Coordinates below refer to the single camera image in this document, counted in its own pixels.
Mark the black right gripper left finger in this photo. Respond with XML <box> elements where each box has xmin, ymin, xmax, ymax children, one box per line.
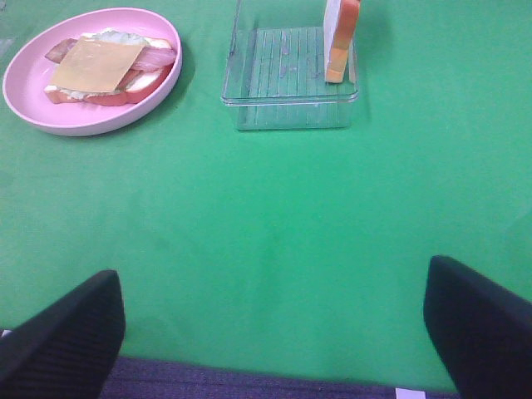
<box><xmin>1</xmin><ymin>270</ymin><xmax>126</xmax><ymax>398</ymax></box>

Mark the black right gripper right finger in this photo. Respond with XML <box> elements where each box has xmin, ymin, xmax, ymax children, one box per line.
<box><xmin>423</xmin><ymin>255</ymin><xmax>531</xmax><ymax>398</ymax></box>

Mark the toy bread slice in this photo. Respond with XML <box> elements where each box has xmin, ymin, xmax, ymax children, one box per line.
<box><xmin>323</xmin><ymin>0</ymin><xmax>362</xmax><ymax>83</ymax></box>
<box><xmin>44</xmin><ymin>37</ymin><xmax>175</xmax><ymax>106</ymax></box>

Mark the yellow toy cheese slice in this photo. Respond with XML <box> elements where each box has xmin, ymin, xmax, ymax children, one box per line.
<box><xmin>49</xmin><ymin>35</ymin><xmax>145</xmax><ymax>94</ymax></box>

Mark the curved toy bacon strip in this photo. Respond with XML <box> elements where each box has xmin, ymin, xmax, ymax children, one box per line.
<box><xmin>44</xmin><ymin>37</ymin><xmax>142</xmax><ymax>84</ymax></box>

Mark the toy lettuce leaf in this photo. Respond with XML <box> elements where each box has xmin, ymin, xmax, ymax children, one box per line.
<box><xmin>45</xmin><ymin>29</ymin><xmax>147</xmax><ymax>93</ymax></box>

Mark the purple mat strip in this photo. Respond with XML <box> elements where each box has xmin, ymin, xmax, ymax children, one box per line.
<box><xmin>102</xmin><ymin>354</ymin><xmax>439</xmax><ymax>398</ymax></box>

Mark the green tablecloth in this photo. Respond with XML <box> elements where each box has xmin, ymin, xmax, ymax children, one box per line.
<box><xmin>1</xmin><ymin>1</ymin><xmax>531</xmax><ymax>390</ymax></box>

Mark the pink round plate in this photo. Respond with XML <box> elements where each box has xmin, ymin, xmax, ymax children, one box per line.
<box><xmin>2</xmin><ymin>7</ymin><xmax>182</xmax><ymax>136</ymax></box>

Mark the clear right plastic tray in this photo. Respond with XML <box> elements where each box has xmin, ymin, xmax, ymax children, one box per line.
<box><xmin>221</xmin><ymin>1</ymin><xmax>358</xmax><ymax>131</ymax></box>

